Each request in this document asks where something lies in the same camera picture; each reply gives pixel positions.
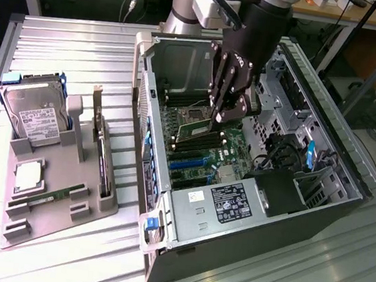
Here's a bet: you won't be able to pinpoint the black open PC case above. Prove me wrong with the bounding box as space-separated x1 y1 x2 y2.
109 21 376 282

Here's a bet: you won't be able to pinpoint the black stand pole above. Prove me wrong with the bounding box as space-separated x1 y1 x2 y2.
316 0 376 84

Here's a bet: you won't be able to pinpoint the grey power supply unit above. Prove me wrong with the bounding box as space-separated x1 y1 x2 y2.
163 173 274 253

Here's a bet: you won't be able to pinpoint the blue case latch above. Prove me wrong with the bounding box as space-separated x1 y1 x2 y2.
142 215 161 234

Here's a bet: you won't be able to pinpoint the blue expansion slot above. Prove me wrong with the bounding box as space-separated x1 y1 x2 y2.
167 151 208 173

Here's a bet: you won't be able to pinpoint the blue disk bay lever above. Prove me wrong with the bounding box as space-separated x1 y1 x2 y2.
304 139 318 172

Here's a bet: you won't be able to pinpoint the silver chipset heat sink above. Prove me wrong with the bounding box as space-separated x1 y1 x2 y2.
215 165 240 185

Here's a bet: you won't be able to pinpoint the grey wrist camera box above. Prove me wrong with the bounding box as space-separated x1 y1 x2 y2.
189 0 242 33

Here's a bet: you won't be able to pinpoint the silver CPU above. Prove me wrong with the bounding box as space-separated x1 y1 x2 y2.
13 161 47 194

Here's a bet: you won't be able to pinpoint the silver hard disk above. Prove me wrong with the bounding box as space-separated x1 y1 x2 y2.
0 74 74 151

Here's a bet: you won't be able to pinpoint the green motherboard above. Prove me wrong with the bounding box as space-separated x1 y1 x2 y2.
151 101 263 201

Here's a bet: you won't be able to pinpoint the blue card retention clips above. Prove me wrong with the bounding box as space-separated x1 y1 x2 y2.
137 115 171 194

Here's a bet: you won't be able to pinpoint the black graphics card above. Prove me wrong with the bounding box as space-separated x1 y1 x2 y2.
81 84 122 200

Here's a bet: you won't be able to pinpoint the black expansion slot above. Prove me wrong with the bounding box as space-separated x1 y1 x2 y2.
169 170 209 194

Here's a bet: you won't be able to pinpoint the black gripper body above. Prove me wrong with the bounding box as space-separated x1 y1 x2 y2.
216 0 295 95

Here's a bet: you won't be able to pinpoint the grey parts rack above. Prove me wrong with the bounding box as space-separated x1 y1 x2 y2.
0 86 131 262

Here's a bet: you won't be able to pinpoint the wooden desk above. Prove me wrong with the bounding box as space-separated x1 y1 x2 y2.
290 0 376 32

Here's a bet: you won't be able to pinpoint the black RAM slot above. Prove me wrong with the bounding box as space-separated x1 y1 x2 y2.
163 90 210 105
163 96 210 112
171 133 230 158
171 125 226 150

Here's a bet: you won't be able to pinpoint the white boxes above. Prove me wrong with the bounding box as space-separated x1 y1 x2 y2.
310 0 346 11

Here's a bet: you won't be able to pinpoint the black wire bundle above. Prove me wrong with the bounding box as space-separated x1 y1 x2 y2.
251 130 311 177

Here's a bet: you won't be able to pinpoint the green RAM stick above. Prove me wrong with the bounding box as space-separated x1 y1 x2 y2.
175 117 218 148
11 178 84 210

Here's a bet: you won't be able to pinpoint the CPU socket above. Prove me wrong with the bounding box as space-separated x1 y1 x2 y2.
175 104 213 127

